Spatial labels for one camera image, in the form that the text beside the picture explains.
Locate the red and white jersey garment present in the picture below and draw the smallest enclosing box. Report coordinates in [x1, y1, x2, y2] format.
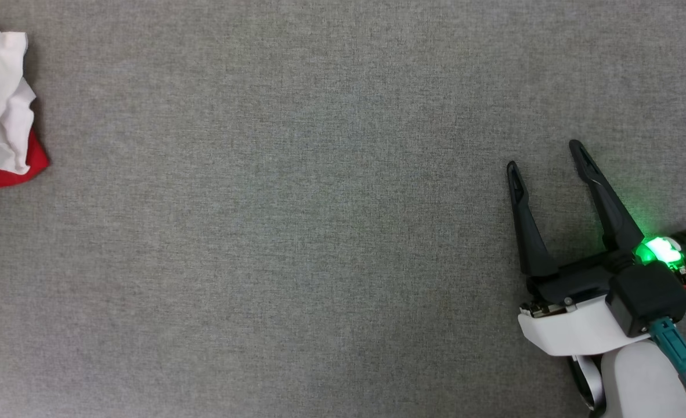
[0, 9, 50, 193]

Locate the teal connector right camera cable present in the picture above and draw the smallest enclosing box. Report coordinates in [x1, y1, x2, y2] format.
[649, 316, 686, 407]

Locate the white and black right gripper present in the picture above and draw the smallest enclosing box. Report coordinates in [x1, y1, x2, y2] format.
[506, 139, 686, 356]

